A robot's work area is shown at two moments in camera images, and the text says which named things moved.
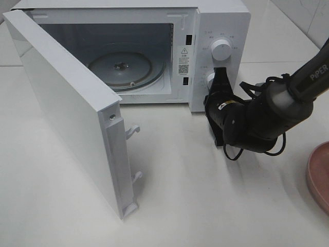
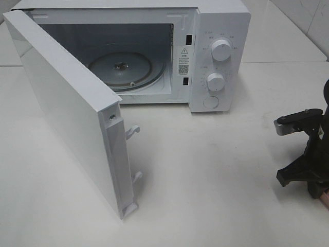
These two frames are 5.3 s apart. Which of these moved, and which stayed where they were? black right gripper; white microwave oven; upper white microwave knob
Moved: black right gripper
Stayed: white microwave oven; upper white microwave knob
